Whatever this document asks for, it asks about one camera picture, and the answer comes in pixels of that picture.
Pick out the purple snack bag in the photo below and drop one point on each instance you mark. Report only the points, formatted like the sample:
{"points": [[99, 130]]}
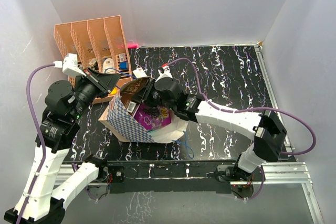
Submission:
{"points": [[152, 118]]}

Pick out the brown kettle chips bag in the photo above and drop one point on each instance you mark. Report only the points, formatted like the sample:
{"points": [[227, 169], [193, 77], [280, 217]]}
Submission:
{"points": [[127, 92]]}

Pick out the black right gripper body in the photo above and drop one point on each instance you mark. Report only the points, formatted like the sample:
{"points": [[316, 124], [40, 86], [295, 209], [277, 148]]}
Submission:
{"points": [[154, 98]]}

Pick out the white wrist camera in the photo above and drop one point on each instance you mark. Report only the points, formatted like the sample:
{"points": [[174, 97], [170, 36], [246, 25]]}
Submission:
{"points": [[164, 72], [69, 65]]}

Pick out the blue checkered paper bag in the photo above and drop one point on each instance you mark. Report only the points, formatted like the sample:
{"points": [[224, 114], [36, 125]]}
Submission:
{"points": [[127, 129]]}

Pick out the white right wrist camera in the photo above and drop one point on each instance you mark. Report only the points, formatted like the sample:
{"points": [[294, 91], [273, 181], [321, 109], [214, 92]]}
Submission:
{"points": [[164, 72]]}

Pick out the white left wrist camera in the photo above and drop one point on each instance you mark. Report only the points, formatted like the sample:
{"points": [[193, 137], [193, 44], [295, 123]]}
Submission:
{"points": [[69, 65]]}

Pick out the small white red box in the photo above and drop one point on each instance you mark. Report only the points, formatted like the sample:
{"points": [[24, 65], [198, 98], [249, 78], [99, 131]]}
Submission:
{"points": [[139, 73]]}

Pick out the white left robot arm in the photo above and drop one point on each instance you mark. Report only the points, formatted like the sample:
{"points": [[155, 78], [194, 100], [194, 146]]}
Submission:
{"points": [[42, 201]]}

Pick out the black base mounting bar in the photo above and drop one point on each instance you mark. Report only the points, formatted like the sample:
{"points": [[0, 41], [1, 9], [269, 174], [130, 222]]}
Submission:
{"points": [[173, 176]]}

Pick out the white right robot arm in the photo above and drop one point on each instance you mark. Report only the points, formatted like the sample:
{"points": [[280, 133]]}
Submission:
{"points": [[264, 129]]}

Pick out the white label bottle in organizer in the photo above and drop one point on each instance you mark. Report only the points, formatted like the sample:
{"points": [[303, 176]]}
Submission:
{"points": [[108, 65]]}

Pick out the orange plastic file organizer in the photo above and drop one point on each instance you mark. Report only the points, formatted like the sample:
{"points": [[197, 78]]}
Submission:
{"points": [[93, 40]]}

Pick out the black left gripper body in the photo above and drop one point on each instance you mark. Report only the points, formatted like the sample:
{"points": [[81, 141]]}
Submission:
{"points": [[87, 90]]}

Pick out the yellow object in organizer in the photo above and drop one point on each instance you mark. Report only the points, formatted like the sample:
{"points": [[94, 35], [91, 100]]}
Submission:
{"points": [[114, 91]]}

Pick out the blue item in organizer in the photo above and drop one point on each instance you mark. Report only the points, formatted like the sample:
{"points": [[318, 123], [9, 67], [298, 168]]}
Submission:
{"points": [[124, 66]]}

